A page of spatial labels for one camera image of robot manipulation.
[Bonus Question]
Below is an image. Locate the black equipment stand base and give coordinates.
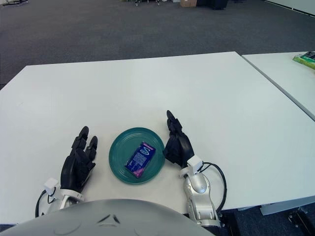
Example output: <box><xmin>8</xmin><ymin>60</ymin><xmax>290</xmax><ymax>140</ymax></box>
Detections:
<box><xmin>0</xmin><ymin>0</ymin><xmax>28</xmax><ymax>6</ymax></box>

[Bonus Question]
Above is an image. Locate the green packet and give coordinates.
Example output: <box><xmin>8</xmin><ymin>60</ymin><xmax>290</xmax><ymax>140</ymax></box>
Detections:
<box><xmin>292</xmin><ymin>51</ymin><xmax>315</xmax><ymax>69</ymax></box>

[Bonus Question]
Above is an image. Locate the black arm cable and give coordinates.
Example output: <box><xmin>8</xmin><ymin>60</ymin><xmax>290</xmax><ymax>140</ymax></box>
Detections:
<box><xmin>34</xmin><ymin>190</ymin><xmax>56</xmax><ymax>219</ymax></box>
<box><xmin>198</xmin><ymin>161</ymin><xmax>227</xmax><ymax>212</ymax></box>

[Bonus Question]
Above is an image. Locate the black wheeled base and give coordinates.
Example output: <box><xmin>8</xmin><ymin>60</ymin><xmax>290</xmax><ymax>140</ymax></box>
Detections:
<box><xmin>287</xmin><ymin>207</ymin><xmax>315</xmax><ymax>232</ymax></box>

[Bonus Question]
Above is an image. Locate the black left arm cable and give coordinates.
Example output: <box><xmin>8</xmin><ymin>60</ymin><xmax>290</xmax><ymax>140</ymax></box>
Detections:
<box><xmin>34</xmin><ymin>190</ymin><xmax>56</xmax><ymax>219</ymax></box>

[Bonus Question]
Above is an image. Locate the blue gum pack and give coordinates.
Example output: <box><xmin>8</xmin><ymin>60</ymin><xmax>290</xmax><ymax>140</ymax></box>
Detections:
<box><xmin>125</xmin><ymin>141</ymin><xmax>158</xmax><ymax>178</ymax></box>

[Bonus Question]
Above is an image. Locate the black cabinet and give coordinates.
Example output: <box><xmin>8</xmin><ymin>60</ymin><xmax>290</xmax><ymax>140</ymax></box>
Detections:
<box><xmin>212</xmin><ymin>0</ymin><xmax>228</xmax><ymax>11</ymax></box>

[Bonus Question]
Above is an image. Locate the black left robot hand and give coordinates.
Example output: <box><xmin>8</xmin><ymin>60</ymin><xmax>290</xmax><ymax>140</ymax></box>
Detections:
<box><xmin>60</xmin><ymin>126</ymin><xmax>99</xmax><ymax>194</ymax></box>

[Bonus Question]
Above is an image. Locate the row of chair castors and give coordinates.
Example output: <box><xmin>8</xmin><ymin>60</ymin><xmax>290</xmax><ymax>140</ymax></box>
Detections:
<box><xmin>133</xmin><ymin>0</ymin><xmax>161</xmax><ymax>6</ymax></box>

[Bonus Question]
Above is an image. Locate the green round plate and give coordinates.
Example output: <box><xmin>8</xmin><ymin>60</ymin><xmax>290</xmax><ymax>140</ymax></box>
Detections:
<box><xmin>108</xmin><ymin>126</ymin><xmax>166</xmax><ymax>185</ymax></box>

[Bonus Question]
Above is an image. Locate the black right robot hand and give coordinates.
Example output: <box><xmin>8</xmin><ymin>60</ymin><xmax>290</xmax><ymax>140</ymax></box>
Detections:
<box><xmin>163</xmin><ymin>110</ymin><xmax>195</xmax><ymax>169</ymax></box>

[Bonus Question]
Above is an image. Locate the grey robot torso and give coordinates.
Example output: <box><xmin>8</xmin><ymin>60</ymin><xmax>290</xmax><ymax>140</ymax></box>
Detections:
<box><xmin>0</xmin><ymin>199</ymin><xmax>215</xmax><ymax>236</ymax></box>

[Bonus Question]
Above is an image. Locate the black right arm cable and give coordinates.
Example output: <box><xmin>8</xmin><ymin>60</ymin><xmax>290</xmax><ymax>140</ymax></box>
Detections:
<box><xmin>198</xmin><ymin>161</ymin><xmax>227</xmax><ymax>212</ymax></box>

